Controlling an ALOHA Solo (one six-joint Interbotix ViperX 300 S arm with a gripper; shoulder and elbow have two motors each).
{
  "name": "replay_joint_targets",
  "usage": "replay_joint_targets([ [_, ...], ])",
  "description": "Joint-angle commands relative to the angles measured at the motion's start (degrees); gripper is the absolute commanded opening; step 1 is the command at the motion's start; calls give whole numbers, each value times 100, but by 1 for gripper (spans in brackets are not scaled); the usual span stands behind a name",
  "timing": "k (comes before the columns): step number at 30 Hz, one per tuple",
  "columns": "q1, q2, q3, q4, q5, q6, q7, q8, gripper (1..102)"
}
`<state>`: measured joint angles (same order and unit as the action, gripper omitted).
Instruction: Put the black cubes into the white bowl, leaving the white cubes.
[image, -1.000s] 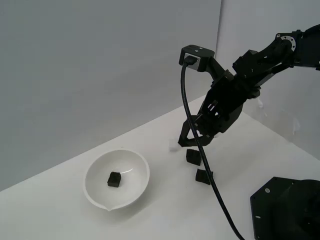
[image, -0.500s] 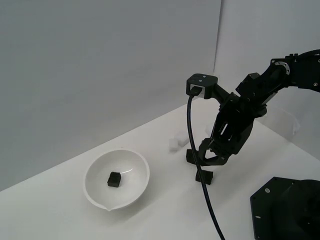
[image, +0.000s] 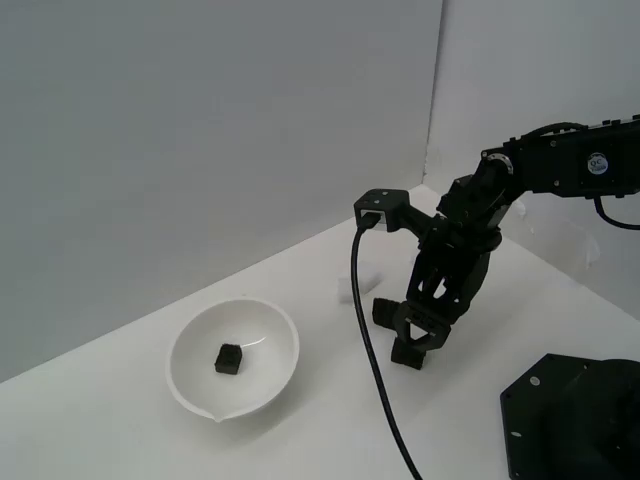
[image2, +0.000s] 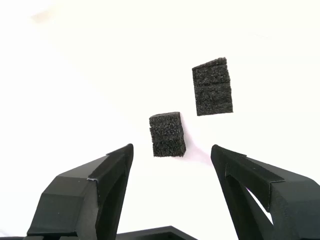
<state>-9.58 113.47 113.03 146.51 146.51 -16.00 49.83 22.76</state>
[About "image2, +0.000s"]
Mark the black foam cube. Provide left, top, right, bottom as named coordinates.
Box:
left=149, top=111, right=188, bottom=158
left=191, top=56, right=234, bottom=117

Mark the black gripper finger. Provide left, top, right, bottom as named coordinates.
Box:
left=26, top=143, right=134, bottom=240
left=210, top=144, right=320, bottom=240

